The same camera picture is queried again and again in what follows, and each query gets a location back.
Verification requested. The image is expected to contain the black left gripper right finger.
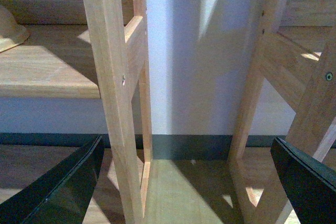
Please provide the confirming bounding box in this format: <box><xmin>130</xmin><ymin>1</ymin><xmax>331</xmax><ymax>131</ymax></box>
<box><xmin>270</xmin><ymin>137</ymin><xmax>335</xmax><ymax>223</ymax></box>

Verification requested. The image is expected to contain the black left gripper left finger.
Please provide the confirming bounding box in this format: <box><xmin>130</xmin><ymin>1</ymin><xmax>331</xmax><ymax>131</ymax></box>
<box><xmin>1</xmin><ymin>136</ymin><xmax>102</xmax><ymax>223</ymax></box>

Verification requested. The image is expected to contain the wooden shelf unit left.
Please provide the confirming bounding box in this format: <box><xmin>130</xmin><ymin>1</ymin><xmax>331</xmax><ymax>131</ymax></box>
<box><xmin>1</xmin><ymin>0</ymin><xmax>152</xmax><ymax>223</ymax></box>

